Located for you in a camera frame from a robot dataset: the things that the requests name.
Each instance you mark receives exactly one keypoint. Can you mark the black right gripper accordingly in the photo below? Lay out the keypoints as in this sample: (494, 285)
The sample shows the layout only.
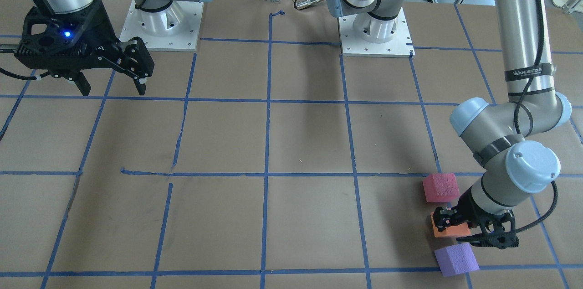
(99, 24)

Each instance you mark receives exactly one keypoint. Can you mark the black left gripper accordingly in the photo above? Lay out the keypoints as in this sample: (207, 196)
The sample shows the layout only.
(469, 210)

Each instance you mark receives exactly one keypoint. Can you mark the orange foam cube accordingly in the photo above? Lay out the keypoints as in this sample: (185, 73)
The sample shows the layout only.
(461, 230)

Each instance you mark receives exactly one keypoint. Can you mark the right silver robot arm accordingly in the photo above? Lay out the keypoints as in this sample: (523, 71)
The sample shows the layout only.
(117, 11)

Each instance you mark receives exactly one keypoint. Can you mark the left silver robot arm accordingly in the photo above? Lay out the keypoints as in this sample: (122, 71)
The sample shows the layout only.
(517, 190)

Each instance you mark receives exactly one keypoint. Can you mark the purple foam cube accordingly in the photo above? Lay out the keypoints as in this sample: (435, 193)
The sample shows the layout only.
(456, 259)

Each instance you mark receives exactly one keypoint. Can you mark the pink foam cube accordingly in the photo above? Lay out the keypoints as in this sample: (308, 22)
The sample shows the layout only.
(440, 187)

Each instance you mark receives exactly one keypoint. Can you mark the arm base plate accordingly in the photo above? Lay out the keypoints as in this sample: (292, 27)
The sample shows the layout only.
(175, 29)
(364, 36)

